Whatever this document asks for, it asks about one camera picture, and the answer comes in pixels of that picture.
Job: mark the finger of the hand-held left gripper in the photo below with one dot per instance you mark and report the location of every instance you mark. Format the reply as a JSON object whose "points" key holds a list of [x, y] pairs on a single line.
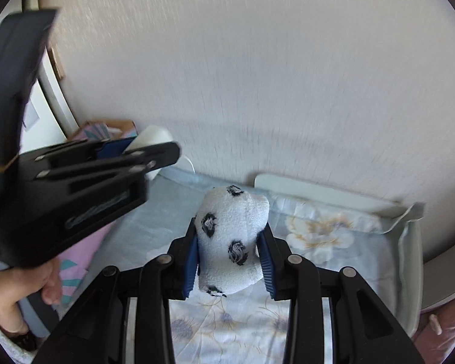
{"points": [[151, 159], [113, 148]]}

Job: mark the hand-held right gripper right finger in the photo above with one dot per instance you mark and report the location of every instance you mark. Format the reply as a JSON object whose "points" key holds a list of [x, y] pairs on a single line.
{"points": [[266, 265]]}

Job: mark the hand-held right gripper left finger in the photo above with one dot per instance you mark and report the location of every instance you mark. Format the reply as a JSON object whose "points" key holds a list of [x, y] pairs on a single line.
{"points": [[191, 261]]}

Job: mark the white charger adapter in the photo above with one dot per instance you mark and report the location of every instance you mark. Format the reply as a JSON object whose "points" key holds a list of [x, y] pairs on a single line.
{"points": [[151, 134]]}

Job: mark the white spotted plush ball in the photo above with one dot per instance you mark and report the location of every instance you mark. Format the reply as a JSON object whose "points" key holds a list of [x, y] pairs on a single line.
{"points": [[231, 227]]}

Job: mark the person's left forearm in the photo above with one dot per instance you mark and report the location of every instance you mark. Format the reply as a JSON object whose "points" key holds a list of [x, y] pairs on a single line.
{"points": [[0, 345]]}

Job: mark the person's left hand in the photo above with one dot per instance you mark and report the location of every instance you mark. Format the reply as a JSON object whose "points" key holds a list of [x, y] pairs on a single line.
{"points": [[19, 295]]}

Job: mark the light blue floral sheet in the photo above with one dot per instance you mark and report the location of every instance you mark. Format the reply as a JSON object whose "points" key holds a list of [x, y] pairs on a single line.
{"points": [[326, 235]]}

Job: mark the black wristband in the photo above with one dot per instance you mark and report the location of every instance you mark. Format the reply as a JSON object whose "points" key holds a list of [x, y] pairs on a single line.
{"points": [[24, 341]]}

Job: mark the wooden wall block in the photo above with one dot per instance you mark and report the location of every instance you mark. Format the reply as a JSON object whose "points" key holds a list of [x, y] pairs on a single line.
{"points": [[56, 64]]}

